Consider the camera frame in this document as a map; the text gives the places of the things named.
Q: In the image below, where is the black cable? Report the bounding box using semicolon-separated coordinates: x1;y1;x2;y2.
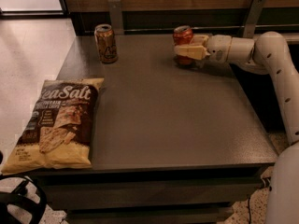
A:
247;194;252;224

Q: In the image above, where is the right metal bracket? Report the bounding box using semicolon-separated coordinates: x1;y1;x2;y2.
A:
240;0;266;38

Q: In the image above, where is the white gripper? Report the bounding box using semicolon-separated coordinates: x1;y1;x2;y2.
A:
174;35;233;63

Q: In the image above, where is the metal bracket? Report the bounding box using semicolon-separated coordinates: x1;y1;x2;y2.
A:
108;0;124;35
240;0;266;38

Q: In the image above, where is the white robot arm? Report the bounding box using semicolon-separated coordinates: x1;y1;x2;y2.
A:
174;32;299;224

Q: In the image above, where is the black chair base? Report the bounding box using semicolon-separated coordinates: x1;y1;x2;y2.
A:
0;175;47;224

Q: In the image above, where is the left metal bracket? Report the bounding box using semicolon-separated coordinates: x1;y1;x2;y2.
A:
108;0;124;35

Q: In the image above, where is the brown gold soda can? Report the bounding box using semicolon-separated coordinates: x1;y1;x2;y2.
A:
94;24;118;63

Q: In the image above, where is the sea salt chips bag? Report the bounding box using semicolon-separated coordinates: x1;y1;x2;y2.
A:
2;78;104;175

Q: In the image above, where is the red coke can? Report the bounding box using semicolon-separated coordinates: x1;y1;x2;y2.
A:
173;25;193;66

